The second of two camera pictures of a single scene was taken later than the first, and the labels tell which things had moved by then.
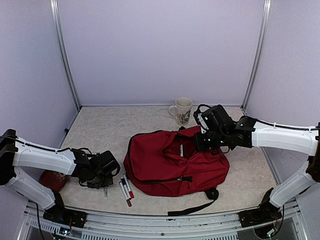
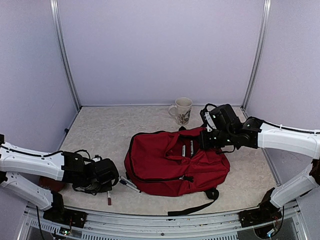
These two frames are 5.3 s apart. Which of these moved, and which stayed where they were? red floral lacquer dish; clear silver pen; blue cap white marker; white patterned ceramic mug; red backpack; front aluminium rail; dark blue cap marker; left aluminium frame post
Moved: clear silver pen; blue cap white marker; dark blue cap marker
Stayed: red floral lacquer dish; red backpack; left aluminium frame post; white patterned ceramic mug; front aluminium rail
